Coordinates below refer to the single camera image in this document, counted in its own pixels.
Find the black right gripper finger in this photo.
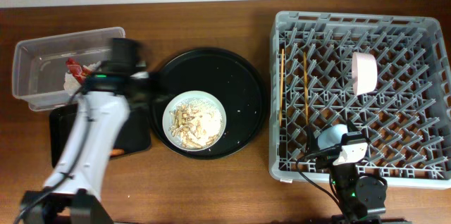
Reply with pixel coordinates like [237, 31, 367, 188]
[346, 120, 368, 139]
[304, 125, 321, 162]

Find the light blue cup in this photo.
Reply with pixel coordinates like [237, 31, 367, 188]
[317, 124, 348, 149]

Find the white plate with food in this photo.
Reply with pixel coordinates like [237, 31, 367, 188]
[161, 91, 227, 152]

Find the red snack wrapper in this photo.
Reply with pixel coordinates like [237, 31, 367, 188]
[66, 58, 92, 85]

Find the pink bowl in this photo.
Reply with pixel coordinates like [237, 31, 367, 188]
[352, 52, 378, 96]

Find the wooden chopstick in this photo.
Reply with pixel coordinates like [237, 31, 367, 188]
[278, 49, 285, 127]
[303, 51, 309, 125]

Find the white napkin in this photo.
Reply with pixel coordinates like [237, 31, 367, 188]
[63, 61, 101, 95]

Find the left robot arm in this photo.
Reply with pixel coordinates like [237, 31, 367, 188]
[14, 38, 172, 223]

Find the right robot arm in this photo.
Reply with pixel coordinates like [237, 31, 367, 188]
[297, 120, 388, 223]

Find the grey dishwasher rack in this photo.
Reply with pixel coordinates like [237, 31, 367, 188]
[268, 11, 450, 189]

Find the black rectangular tray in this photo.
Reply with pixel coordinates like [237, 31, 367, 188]
[49, 104, 152, 168]

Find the round black tray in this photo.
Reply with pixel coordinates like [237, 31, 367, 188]
[149, 48, 268, 160]

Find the clear plastic bin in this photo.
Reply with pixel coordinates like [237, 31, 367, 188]
[12, 27, 125, 111]

